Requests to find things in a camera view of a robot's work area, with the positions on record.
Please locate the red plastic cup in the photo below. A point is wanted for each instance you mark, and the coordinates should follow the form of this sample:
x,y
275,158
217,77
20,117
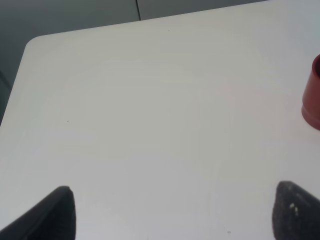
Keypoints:
x,y
311,97

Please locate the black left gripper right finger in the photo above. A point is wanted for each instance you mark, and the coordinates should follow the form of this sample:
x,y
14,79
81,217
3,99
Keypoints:
x,y
295,213

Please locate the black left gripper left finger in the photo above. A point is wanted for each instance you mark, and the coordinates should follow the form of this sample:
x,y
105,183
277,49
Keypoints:
x,y
53,218

